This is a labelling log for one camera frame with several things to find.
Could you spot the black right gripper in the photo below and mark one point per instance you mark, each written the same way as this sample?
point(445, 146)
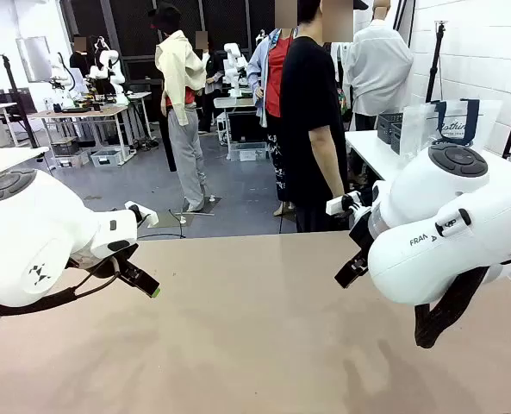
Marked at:
point(360, 235)

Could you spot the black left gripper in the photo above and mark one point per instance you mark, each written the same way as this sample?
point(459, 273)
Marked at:
point(123, 261)

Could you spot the person's right forearm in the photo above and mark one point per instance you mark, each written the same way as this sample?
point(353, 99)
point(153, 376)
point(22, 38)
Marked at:
point(326, 159)

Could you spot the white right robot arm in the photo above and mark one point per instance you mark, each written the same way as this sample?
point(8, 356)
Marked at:
point(431, 215)

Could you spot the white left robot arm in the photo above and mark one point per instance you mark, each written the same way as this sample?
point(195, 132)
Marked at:
point(31, 224)

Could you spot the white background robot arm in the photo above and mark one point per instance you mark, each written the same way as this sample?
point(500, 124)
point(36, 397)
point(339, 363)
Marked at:
point(234, 64)
point(106, 64)

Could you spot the white side table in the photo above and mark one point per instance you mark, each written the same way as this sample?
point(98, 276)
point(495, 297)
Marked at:
point(371, 151)

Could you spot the grey storage crate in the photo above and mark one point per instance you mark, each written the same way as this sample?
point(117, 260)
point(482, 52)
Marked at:
point(106, 157)

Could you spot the clear storage crate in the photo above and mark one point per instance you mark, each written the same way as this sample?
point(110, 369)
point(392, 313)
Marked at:
point(248, 151)

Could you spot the person in black T-shirt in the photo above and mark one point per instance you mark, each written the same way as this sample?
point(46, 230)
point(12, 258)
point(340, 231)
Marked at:
point(307, 108)

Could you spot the wooden workbench table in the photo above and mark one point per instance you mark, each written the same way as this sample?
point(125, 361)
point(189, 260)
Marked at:
point(82, 113)

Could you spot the mannequin with cream jacket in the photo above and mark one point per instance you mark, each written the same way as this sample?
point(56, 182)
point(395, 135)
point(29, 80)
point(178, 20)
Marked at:
point(182, 95)

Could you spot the person in red shirt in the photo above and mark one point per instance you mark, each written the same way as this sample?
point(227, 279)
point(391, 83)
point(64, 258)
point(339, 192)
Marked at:
point(276, 77)

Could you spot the mannequin with white shirt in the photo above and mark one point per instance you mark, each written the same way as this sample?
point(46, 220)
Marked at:
point(378, 64)

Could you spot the person in dark jacket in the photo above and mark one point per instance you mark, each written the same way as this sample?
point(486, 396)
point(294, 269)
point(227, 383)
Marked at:
point(210, 73)

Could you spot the person in dark clothes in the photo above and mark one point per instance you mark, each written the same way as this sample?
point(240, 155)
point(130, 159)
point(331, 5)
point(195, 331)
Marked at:
point(79, 56)

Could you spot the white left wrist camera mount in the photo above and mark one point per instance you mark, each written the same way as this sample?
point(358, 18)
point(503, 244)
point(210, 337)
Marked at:
point(145, 214)

